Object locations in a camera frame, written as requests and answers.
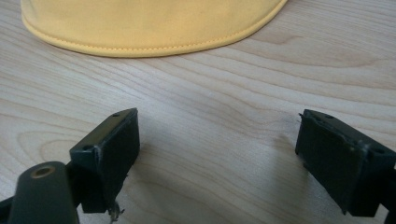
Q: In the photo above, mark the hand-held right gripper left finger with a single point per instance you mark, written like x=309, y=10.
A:
x=107, y=158

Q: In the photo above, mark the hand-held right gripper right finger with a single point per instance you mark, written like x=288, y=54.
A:
x=339, y=161

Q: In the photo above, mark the yellow fabric cap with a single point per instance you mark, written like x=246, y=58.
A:
x=149, y=25

